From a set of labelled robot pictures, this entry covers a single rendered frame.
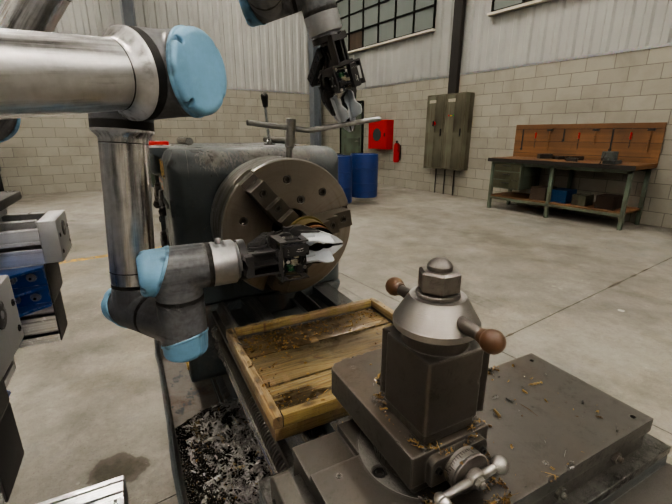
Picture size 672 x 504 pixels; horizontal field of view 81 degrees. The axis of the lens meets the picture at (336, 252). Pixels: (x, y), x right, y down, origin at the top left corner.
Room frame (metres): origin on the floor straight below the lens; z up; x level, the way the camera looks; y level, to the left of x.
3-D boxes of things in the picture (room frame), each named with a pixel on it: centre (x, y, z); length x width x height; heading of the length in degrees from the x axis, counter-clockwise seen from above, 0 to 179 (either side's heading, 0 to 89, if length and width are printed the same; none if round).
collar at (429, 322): (0.33, -0.09, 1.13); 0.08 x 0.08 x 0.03
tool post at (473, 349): (0.34, -0.09, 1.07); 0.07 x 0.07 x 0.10; 28
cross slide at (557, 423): (0.36, -0.15, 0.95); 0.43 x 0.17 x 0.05; 118
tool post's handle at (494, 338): (0.28, -0.12, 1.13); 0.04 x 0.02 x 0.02; 28
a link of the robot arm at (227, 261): (0.64, 0.19, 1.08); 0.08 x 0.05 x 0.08; 27
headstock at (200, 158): (1.27, 0.33, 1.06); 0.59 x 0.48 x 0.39; 28
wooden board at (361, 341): (0.68, 0.00, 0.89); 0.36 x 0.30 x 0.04; 118
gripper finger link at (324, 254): (0.72, 0.02, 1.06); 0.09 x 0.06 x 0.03; 117
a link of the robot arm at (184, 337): (0.61, 0.27, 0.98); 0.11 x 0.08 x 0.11; 61
